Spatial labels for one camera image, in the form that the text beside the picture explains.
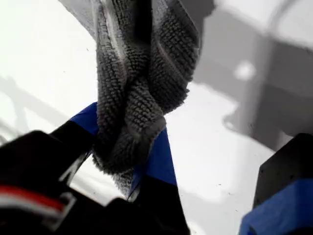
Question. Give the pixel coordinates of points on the grey striped towel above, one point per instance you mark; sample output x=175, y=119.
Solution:
x=137, y=85

